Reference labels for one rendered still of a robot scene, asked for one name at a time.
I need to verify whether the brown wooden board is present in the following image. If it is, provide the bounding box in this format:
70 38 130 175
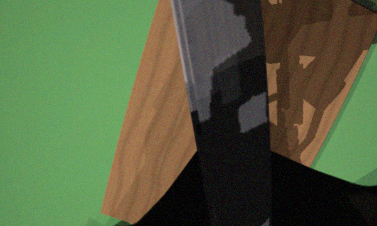
100 0 377 224

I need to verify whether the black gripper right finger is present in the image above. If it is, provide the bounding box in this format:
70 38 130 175
271 151 377 226

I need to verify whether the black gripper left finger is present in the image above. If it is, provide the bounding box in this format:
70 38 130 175
130 151 211 226

